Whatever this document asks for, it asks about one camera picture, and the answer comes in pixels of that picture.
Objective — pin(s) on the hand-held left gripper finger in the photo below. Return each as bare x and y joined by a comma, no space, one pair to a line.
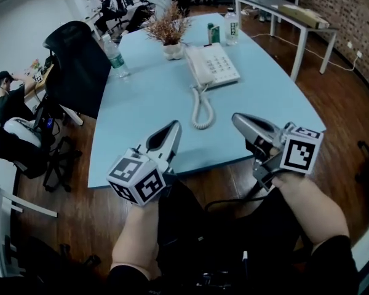
175,146
152,140

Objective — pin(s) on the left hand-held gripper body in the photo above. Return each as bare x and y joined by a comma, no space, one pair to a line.
135,177

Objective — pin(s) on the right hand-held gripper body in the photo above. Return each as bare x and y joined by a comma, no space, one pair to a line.
299,152

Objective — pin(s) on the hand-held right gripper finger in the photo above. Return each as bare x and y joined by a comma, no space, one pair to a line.
266,121
249,131

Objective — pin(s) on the white telephone handset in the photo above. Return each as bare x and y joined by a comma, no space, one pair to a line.
200,68

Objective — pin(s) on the person's right forearm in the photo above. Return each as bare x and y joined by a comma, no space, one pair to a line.
313,210

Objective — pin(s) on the person's left forearm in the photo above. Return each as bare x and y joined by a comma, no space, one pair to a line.
135,238

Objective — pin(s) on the white desk telephone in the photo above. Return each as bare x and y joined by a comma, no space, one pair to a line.
221,64

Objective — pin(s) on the water bottle with green label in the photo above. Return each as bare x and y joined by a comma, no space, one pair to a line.
115,57

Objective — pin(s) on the white plant pot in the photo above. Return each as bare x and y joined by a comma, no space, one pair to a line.
172,51

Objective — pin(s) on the clear bottle with white label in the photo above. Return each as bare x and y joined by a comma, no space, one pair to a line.
232,29

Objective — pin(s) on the green drink carton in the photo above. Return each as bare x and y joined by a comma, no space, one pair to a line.
214,33

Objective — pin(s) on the large black mesh office chair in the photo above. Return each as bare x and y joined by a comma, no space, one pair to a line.
77,66

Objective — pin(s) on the person's black clothing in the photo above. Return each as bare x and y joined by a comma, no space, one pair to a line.
221,244

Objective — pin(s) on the long beige cardboard box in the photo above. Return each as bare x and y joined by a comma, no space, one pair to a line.
304,15

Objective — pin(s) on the grey desk with white legs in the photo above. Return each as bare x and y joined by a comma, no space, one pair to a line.
264,6

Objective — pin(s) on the dried brown plant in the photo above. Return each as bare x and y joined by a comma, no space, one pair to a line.
169,23

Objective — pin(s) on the white helmet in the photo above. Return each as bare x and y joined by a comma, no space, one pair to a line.
23,132

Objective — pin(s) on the wooden desk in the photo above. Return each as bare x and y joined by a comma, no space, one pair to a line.
41,81

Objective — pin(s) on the white black-patterned box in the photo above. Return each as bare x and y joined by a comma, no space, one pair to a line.
38,77

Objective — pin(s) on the small colourful flowers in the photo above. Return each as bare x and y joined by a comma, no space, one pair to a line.
35,64

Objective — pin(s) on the white wall outlet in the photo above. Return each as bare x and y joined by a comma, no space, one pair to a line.
349,45
359,54

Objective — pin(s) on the white metal frame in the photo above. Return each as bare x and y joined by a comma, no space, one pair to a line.
6,226

